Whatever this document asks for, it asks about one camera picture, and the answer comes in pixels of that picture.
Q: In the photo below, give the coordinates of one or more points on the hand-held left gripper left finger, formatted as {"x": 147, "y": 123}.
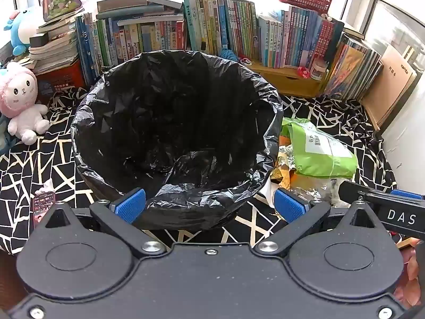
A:
{"x": 131, "y": 202}

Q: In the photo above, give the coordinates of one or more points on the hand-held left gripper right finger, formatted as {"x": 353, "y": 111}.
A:
{"x": 289, "y": 206}

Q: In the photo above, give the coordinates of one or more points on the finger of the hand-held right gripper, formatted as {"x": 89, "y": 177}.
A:
{"x": 352, "y": 189}

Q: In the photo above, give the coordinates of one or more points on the silver foil wrapper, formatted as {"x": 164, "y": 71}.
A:
{"x": 286, "y": 158}

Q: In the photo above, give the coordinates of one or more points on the green snack bag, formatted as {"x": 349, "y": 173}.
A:
{"x": 318, "y": 153}

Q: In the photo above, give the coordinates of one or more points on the woven bin with black bag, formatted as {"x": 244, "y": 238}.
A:
{"x": 172, "y": 113}

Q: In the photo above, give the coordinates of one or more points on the row of large thin books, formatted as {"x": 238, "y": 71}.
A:
{"x": 352, "y": 66}

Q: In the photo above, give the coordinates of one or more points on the stack of flat paperback books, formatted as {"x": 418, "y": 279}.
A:
{"x": 53, "y": 50}

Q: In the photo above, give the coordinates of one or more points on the row of upright books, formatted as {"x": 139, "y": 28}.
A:
{"x": 212, "y": 23}

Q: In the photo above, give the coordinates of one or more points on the torn white paper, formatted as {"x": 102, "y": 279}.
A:
{"x": 332, "y": 187}

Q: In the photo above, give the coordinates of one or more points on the crumpled white tissue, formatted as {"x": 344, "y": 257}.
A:
{"x": 44, "y": 186}

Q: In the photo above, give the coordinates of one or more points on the smartphone in red case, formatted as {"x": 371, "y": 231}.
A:
{"x": 43, "y": 204}

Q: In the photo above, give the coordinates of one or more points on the brown cardboard board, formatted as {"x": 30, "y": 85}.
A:
{"x": 388, "y": 83}

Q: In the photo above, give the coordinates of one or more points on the wooden shelf with drawers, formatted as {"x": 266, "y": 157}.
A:
{"x": 289, "y": 81}

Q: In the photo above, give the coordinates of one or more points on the small white jar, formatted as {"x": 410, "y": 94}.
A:
{"x": 318, "y": 68}

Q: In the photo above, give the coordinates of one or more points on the red plastic crate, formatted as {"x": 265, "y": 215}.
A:
{"x": 66, "y": 76}

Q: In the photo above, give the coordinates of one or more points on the red and white crochet flower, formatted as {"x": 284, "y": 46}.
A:
{"x": 245, "y": 60}

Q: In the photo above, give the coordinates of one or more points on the pink plush rabbit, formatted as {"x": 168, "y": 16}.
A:
{"x": 20, "y": 96}

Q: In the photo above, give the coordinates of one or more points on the dark green lying book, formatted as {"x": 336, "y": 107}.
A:
{"x": 353, "y": 32}

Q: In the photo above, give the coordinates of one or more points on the blue crochet ball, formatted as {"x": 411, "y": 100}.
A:
{"x": 227, "y": 53}

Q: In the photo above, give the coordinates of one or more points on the small black box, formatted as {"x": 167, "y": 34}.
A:
{"x": 39, "y": 41}

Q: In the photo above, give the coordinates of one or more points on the blue and white plush toy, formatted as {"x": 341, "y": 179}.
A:
{"x": 18, "y": 28}

